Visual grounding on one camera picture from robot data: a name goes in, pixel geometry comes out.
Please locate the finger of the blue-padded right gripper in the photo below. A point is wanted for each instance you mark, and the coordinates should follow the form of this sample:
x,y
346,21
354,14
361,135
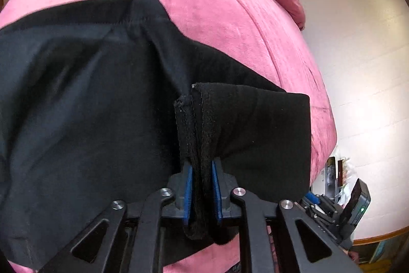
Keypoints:
x,y
311,198

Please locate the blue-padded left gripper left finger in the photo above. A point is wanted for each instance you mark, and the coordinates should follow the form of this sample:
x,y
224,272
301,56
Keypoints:
x,y
181,185

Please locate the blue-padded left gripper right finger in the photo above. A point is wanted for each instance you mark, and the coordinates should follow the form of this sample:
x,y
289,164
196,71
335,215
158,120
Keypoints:
x,y
223,185

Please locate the black pants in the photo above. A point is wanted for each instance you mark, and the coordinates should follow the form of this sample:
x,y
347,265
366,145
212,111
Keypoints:
x,y
104,100

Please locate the person right hand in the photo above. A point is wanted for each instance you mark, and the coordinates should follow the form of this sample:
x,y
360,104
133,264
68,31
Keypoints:
x,y
354,256

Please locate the pink bed sheet mattress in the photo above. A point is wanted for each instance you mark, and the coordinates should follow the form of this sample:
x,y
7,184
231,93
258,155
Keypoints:
x,y
260,35

